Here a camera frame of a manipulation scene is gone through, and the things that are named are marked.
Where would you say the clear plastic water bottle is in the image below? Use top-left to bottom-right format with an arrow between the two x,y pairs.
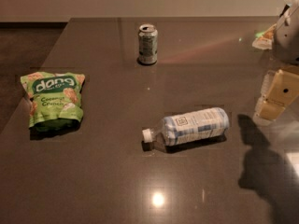
142,107 -> 230,147

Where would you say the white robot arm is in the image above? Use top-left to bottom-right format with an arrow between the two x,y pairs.
252,0 -> 299,126

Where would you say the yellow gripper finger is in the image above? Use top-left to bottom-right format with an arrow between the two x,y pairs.
253,66 -> 299,123

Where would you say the green 7up soda can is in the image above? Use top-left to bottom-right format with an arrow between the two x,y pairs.
138,23 -> 158,64

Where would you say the green Dang snack bag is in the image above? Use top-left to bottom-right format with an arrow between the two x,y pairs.
21,72 -> 85,133

